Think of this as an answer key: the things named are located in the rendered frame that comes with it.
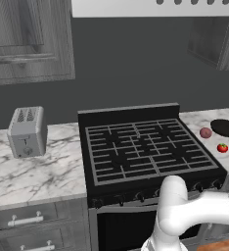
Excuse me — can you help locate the grey drawer front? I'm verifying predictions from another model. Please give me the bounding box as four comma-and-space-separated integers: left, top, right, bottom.
0, 201, 60, 232
0, 223, 88, 251

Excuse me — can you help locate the white drawer handle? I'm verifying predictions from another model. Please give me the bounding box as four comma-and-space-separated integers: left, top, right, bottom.
19, 240, 56, 251
7, 211, 45, 228

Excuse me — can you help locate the grey wall cupboard door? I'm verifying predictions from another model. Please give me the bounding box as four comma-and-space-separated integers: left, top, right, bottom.
0, 0, 76, 87

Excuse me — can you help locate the reddish brown onion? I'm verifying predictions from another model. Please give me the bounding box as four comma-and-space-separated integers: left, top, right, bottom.
199, 126, 213, 139

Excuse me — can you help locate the black oven door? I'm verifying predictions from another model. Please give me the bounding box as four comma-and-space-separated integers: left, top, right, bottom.
88, 199, 206, 251

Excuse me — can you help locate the silver toaster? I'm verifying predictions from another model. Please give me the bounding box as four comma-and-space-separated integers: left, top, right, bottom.
7, 105, 49, 160

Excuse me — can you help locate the black gas stove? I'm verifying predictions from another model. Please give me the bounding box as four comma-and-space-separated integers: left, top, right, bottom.
77, 102, 229, 251

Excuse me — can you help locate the red tomato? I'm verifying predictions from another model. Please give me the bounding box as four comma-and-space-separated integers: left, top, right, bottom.
216, 142, 229, 154

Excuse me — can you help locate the white range hood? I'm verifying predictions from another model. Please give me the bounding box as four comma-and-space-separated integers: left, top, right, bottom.
70, 0, 229, 19

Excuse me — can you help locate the black frying pan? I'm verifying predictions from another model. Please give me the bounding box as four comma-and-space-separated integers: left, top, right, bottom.
209, 119, 229, 152

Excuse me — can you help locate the grey wall cupboard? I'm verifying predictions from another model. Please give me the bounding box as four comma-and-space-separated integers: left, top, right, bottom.
187, 17, 229, 72

